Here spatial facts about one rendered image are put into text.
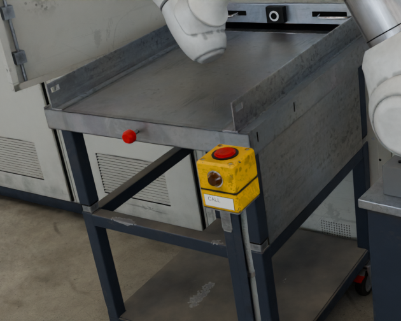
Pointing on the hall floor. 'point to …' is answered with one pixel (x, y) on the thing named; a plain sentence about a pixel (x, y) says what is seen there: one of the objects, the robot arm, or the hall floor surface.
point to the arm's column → (392, 266)
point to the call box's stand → (241, 265)
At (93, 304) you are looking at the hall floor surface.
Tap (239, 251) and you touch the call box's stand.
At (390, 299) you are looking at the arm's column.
